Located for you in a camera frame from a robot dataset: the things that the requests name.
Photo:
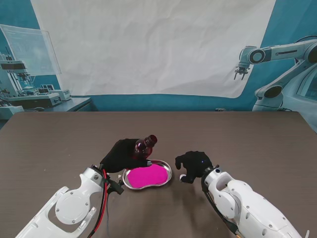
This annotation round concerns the white wrinkled backdrop sheet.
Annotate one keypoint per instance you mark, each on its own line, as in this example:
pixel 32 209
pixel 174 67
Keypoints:
pixel 148 49

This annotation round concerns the steel kidney-shaped tray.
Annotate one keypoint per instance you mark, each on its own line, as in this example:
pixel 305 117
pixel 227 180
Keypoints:
pixel 169 171

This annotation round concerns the white zip tie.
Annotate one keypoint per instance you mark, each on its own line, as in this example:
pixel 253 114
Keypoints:
pixel 307 233

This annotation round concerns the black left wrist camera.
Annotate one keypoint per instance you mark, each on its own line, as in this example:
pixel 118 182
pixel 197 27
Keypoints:
pixel 116 187

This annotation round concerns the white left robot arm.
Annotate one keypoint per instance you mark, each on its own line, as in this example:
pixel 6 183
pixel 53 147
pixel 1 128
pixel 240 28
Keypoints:
pixel 69 205

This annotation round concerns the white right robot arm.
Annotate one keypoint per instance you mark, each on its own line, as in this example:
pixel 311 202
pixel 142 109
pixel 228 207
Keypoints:
pixel 247 203

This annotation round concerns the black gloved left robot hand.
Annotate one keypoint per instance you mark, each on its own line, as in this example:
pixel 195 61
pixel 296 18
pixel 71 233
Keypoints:
pixel 119 156

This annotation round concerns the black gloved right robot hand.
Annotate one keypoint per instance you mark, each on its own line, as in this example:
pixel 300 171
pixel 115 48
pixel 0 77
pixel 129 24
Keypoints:
pixel 195 163

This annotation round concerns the magenta tray liner pad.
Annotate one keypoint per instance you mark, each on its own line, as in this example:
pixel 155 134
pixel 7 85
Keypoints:
pixel 151 177

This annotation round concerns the red transparent sample bottle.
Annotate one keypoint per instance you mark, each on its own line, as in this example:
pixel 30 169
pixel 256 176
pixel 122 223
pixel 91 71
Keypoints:
pixel 143 148

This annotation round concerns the blue lab print banner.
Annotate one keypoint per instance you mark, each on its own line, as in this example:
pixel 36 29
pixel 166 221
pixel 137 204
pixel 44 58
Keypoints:
pixel 15 15

